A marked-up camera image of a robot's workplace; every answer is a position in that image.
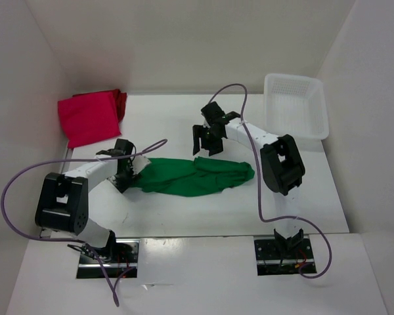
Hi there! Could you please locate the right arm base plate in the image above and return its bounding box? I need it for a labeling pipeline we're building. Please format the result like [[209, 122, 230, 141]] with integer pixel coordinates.
[[253, 236, 317, 276]]

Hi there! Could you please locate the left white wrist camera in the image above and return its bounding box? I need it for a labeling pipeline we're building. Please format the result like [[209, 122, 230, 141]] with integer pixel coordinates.
[[132, 156, 151, 175]]

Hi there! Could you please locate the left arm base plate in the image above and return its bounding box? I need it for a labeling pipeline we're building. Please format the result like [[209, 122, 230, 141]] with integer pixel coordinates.
[[73, 238, 140, 280]]

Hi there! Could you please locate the green t shirt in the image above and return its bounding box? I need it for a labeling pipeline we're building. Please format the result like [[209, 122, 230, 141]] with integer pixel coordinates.
[[132, 157, 255, 198]]

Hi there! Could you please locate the white plastic basket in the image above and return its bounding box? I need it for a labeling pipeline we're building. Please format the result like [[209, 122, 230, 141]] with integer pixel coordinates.
[[263, 73, 329, 140]]

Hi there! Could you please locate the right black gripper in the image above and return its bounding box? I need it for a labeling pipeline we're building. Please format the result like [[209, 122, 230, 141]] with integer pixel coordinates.
[[192, 125, 223, 157]]

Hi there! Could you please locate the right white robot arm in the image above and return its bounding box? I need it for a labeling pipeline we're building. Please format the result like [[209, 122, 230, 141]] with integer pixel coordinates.
[[192, 102, 305, 222]]

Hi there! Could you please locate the pink t shirt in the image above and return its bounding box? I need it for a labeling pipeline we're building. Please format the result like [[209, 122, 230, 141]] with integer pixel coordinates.
[[57, 94, 121, 149]]

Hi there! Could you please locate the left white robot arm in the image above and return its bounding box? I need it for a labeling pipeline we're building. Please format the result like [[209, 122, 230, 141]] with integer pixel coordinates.
[[35, 157, 139, 263]]

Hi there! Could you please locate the dark red t shirt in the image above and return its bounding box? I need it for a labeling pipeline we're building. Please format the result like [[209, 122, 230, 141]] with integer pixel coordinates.
[[73, 89, 127, 123]]

